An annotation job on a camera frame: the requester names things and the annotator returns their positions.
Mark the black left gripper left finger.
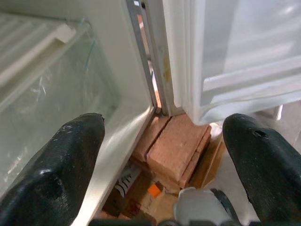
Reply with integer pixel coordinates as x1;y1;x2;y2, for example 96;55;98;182
0;113;106;226

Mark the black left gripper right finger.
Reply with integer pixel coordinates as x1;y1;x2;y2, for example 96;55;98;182
222;113;301;223

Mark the clear glass fridge shelf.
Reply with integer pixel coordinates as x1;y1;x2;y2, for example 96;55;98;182
0;11;121;191

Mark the grey mini fridge cabinet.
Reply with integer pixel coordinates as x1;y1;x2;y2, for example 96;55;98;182
0;0;166;226

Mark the flat brown cardboard sheet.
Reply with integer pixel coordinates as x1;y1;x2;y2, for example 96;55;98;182
100;138;227;226

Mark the silver left robot leg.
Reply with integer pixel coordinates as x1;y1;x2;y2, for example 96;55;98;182
173;186;238;226

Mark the translucent door shelf rail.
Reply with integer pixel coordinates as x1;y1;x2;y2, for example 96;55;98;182
199;67;301;126

